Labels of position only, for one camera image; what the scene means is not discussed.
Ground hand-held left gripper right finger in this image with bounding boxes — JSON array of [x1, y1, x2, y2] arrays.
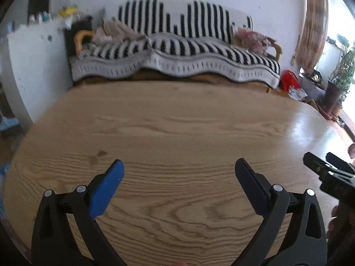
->
[[232, 158, 328, 266]]

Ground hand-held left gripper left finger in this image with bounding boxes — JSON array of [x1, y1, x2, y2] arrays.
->
[[31, 159, 128, 266]]

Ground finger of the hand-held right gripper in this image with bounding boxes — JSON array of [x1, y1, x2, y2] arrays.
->
[[326, 152, 355, 173], [303, 152, 334, 177]]

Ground person's right hand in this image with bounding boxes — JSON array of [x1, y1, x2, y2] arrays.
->
[[326, 203, 345, 242]]

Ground potted green plant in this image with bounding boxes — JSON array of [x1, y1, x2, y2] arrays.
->
[[323, 35, 355, 115]]

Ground scattered paper sheets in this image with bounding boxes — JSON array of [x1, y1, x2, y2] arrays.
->
[[288, 87, 308, 102]]

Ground grey storage box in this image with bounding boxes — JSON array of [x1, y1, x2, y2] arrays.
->
[[300, 73, 325, 100]]

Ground red plastic bag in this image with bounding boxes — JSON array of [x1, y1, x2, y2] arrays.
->
[[280, 70, 302, 92]]

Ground small white cabinet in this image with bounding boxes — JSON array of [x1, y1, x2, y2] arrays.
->
[[316, 40, 341, 75]]

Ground blue cloth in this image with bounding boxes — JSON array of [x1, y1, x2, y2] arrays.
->
[[0, 116, 20, 132]]

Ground brown patterned curtain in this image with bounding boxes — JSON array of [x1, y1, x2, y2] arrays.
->
[[295, 0, 329, 75]]

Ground pink cartoon print cushion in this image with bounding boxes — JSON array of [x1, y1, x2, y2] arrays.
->
[[234, 26, 275, 52]]

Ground large white cabinet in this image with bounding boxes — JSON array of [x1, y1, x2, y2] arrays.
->
[[7, 19, 74, 124]]

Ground wooden sofa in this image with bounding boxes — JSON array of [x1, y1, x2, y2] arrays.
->
[[68, 30, 283, 93]]

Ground beige plush toy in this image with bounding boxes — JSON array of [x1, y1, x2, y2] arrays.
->
[[93, 17, 146, 45]]

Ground striped black white sofa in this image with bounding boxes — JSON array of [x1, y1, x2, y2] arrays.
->
[[69, 0, 281, 89]]

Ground black bag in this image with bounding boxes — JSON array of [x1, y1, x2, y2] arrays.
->
[[64, 17, 94, 56]]

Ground yellow plastic item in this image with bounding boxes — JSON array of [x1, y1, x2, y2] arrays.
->
[[58, 6, 78, 17]]

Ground row of small bottles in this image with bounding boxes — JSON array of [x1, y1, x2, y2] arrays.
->
[[28, 11, 53, 24]]

